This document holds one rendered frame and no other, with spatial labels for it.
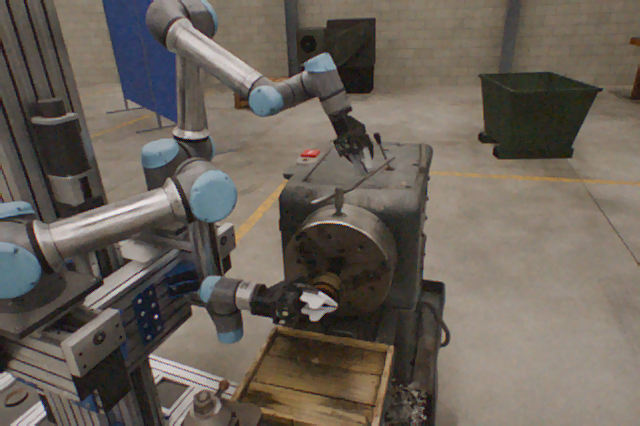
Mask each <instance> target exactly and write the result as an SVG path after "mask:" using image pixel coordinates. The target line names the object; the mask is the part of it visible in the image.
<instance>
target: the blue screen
mask: <svg viewBox="0 0 640 426"><path fill-rule="evenodd" d="M101 1H102V5H103V10H104V15H105V20H106V24H107V30H108V35H110V39H111V44H112V49H113V54H114V58H115V64H116V68H117V73H118V77H119V83H120V87H122V92H123V96H124V102H125V106H126V109H123V110H115V111H108V112H107V114H108V113H115V112H122V111H129V110H135V109H143V108H146V109H148V110H150V111H152V112H154V113H156V114H157V121H158V126H159V127H155V128H149V129H143V130H137V131H135V132H137V133H140V132H146V131H151V130H158V129H163V128H169V127H176V126H178V107H177V56H176V53H172V52H170V51H169V50H167V49H166V48H164V47H163V46H162V45H160V44H158V43H157V42H156V40H155V39H154V38H153V36H152V35H151V33H150V31H149V29H148V26H147V12H148V10H149V8H150V5H151V4H152V3H153V2H154V1H155V0H101ZM127 100H129V101H131V102H133V103H135V104H137V105H140V106H142V107H136V108H129V106H128V102H127ZM160 115H162V117H164V118H166V119H168V120H170V121H172V122H175V123H177V124H172V125H167V126H162V122H161V117H160ZM236 150H238V148H236V147H235V148H231V149H225V150H221V151H216V152H215V156H218V154H222V153H226V152H232V151H236Z"/></svg>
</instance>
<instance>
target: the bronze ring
mask: <svg viewBox="0 0 640 426"><path fill-rule="evenodd" d="M311 287H314V288H316V289H317V290H319V291H320V292H322V293H324V294H325V295H327V296H328V297H329V298H331V299H332V300H334V301H335V303H336V304H337V305H338V304H339V301H340V300H341V299H342V298H343V296H344V294H345V287H344V284H343V283H342V280H341V279H340V278H339V276H338V275H337V274H335V273H330V272H327V273H320V274H318V275H316V276H315V277H314V279H313V281H311Z"/></svg>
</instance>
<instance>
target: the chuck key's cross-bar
mask: <svg viewBox="0 0 640 426"><path fill-rule="evenodd" d="M394 159H396V156H391V157H390V158H388V159H387V160H386V161H384V162H383V163H382V164H380V165H379V166H378V167H376V168H374V169H373V170H371V171H370V172H368V173H367V175H366V176H364V177H363V178H362V179H360V180H359V181H358V182H356V183H355V184H353V185H351V186H350V187H348V188H345V189H343V194H344V193H347V192H349V191H351V190H353V189H355V188H356V187H358V186H359V185H360V184H362V183H363V182H364V181H366V180H367V179H368V178H370V177H371V176H372V175H374V173H376V172H377V171H379V170H380V169H381V168H383V167H384V166H385V165H387V164H388V163H390V162H391V161H392V160H394ZM336 197H338V193H337V192H335V193H331V194H329V195H326V197H324V198H321V199H318V200H316V201H313V202H310V206H315V205H318V204H320V203H323V202H325V201H328V200H330V199H334V198H336Z"/></svg>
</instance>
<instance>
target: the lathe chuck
mask: <svg viewBox="0 0 640 426"><path fill-rule="evenodd" d="M335 213H337V208H331V209H325V210H322V211H319V212H317V213H315V214H313V215H310V216H309V218H307V219H306V220H305V221H304V222H303V223H302V225H301V226H300V227H299V229H298V230H297V231H296V233H295V234H294V236H293V237H292V238H291V241H289V242H288V244H287V246H286V249H285V253H284V269H285V273H286V276H287V277H289V276H292V275H294V274H296V273H298V272H300V273H301V274H303V275H304V276H305V284H306V285H309V286H311V281H313V279H311V278H310V277H309V276H308V275H307V274H308V272H309V270H308V269H307V268H306V267H305V266H304V265H303V264H302V263H303V261H304V259H303V258H302V257H301V256H300V255H299V254H298V253H297V252H296V251H295V250H294V249H293V248H294V247H295V246H296V244H297V243H298V241H296V238H295V236H296V235H297V234H298V233H299V232H300V231H301V230H303V231H304V232H305V233H306V234H307V235H308V236H309V237H310V238H311V240H313V241H314V242H315V243H316V244H317V245H318V246H319V247H320V248H321V249H322V250H323V251H324V252H325V253H326V254H327V255H328V256H329V257H339V258H341V259H343V261H345V262H346V263H347V264H358V263H367V262H378V261H387V259H388V261H389V264H390V270H389V272H384V273H383V277H382V280H379V282H367V283H365V285H364V287H353V288H352V291H351V292H345V294H344V296H343V298H342V299H341V300H340V301H339V304H338V309H336V310H335V311H331V312H330V314H331V315H337V316H356V315H361V314H364V313H367V312H369V311H371V310H373V309H375V308H377V307H378V306H379V305H380V304H381V303H382V301H383V300H384V298H385V297H386V295H387V293H388V291H389V288H390V285H391V280H392V276H393V272H394V268H396V253H394V249H393V246H392V243H391V241H390V238H389V236H388V235H387V233H386V232H385V231H384V229H383V228H382V227H381V226H380V225H379V224H378V223H376V222H374V221H373V220H371V219H370V218H368V216H366V215H365V214H362V213H360V212H357V211H353V210H349V209H343V208H342V209H341V213H343V214H344V215H345V216H343V218H335V216H332V215H334V214H335ZM341 271H342V268H339V267H337V266H335V265H334V264H332V263H331V264H330V266H329V268H328V270H327V272H330V273H335V274H337V275H338V276H340V273H341ZM327 272H326V273H327Z"/></svg>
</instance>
